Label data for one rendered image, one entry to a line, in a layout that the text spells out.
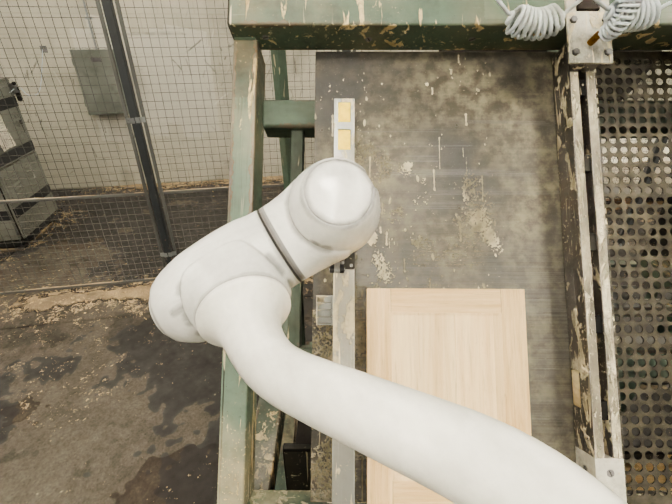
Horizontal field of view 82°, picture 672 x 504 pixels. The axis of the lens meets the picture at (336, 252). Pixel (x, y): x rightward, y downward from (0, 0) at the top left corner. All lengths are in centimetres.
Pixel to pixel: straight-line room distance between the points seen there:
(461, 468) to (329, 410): 10
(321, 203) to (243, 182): 59
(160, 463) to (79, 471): 37
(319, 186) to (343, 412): 21
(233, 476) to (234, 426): 10
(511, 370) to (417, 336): 23
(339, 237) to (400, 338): 58
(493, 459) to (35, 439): 254
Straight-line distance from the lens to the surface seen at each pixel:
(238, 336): 38
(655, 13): 112
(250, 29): 109
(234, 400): 95
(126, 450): 241
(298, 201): 39
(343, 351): 91
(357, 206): 39
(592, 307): 104
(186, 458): 227
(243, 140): 99
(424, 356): 96
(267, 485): 119
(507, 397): 103
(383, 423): 30
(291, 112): 110
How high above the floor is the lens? 181
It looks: 29 degrees down
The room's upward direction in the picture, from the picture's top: straight up
